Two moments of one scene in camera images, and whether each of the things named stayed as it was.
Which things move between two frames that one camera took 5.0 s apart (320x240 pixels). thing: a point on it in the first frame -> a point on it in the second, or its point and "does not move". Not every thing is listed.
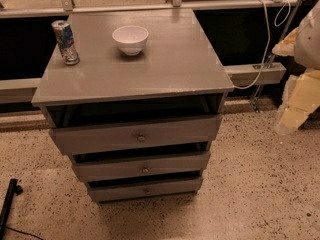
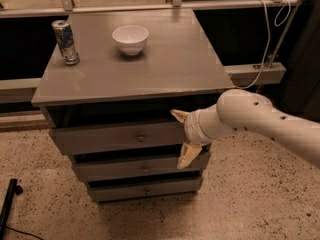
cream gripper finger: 301,97 -> 188,152
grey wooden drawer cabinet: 135,97 does not move
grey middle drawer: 141,167 does not move
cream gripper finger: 286,47 -> 180,115
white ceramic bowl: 130,38 does not move
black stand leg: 13,189 does not move
